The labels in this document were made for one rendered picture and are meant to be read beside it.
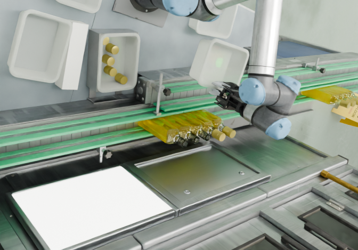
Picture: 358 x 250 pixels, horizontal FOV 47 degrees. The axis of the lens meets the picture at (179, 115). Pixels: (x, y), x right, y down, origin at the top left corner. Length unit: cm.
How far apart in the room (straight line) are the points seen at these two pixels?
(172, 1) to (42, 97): 58
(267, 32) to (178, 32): 70
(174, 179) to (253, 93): 50
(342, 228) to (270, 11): 79
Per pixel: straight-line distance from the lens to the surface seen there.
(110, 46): 159
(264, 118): 133
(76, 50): 151
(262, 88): 118
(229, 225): 139
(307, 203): 164
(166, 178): 151
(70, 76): 153
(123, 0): 163
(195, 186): 149
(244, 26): 213
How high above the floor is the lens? 212
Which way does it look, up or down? 44 degrees down
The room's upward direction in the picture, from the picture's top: 119 degrees clockwise
